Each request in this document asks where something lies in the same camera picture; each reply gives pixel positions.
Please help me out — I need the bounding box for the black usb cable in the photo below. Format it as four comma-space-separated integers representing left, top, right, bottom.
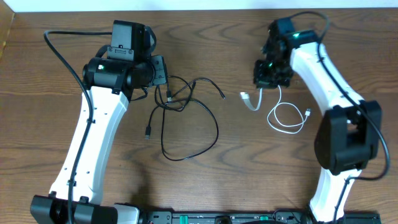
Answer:
154, 77, 227, 162
144, 74, 197, 140

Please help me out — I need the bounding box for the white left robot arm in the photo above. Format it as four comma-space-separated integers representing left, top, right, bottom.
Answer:
30, 55, 167, 223

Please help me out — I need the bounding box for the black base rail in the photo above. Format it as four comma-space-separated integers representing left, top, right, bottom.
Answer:
136, 208, 382, 224

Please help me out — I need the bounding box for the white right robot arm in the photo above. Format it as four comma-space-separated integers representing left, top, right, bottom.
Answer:
254, 27, 390, 223

